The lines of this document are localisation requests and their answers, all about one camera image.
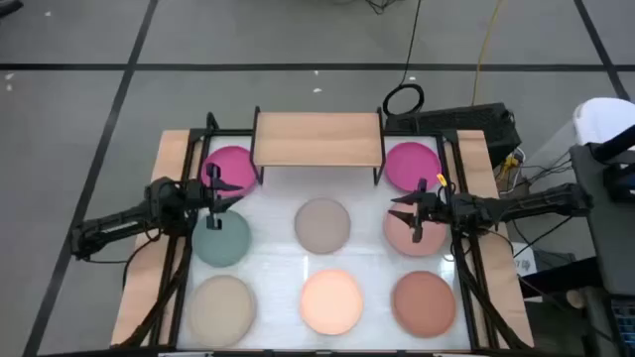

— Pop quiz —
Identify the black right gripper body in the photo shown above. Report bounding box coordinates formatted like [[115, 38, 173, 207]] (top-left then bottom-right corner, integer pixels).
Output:
[[410, 178, 456, 245]]

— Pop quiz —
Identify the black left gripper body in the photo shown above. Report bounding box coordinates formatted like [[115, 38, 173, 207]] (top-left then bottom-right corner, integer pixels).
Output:
[[186, 163, 223, 232]]

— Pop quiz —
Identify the magenta plate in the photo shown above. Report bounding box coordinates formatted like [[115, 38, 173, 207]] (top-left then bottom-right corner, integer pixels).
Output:
[[384, 141, 444, 193], [199, 144, 260, 197]]

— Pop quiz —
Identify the teal plate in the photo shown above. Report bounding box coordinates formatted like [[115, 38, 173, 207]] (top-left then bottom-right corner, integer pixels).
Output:
[[191, 207, 253, 269]]

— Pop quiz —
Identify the terracotta brown plate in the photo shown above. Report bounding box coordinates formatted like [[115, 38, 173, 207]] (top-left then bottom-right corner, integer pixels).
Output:
[[390, 270, 457, 339]]

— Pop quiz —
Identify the grey plate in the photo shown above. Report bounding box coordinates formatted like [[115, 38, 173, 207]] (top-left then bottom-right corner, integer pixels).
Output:
[[293, 196, 352, 256]]

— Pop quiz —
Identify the light peach plate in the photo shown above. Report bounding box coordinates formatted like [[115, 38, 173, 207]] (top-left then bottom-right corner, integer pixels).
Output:
[[299, 269, 365, 337]]

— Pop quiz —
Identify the salmon pink plate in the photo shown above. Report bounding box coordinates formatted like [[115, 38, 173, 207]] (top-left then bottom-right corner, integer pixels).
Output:
[[382, 200, 448, 258]]

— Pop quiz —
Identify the black computer tower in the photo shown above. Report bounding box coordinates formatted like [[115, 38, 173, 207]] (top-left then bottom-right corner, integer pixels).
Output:
[[385, 102, 523, 168]]

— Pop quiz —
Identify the beige plate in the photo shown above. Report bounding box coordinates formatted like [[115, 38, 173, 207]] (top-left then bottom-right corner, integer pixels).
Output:
[[187, 275, 258, 348]]

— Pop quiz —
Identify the dark grey desk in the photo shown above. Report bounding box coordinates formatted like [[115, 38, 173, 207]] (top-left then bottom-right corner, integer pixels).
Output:
[[569, 142, 635, 298]]

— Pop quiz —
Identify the white chair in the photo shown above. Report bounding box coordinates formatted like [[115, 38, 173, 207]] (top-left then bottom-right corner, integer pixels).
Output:
[[572, 97, 635, 148]]

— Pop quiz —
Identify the black metal table frame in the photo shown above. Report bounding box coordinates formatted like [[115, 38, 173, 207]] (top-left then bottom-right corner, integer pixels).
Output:
[[111, 111, 535, 357]]

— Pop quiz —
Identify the wooden shelf with black frame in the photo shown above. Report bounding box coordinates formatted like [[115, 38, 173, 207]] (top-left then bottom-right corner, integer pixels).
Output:
[[249, 105, 387, 187]]

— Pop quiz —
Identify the black coiled floor cable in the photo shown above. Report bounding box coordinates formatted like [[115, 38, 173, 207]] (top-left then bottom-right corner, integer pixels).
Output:
[[381, 0, 427, 118]]

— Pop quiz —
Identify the yellow floor cable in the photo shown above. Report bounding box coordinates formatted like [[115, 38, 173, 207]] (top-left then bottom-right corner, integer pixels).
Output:
[[470, 0, 505, 106]]

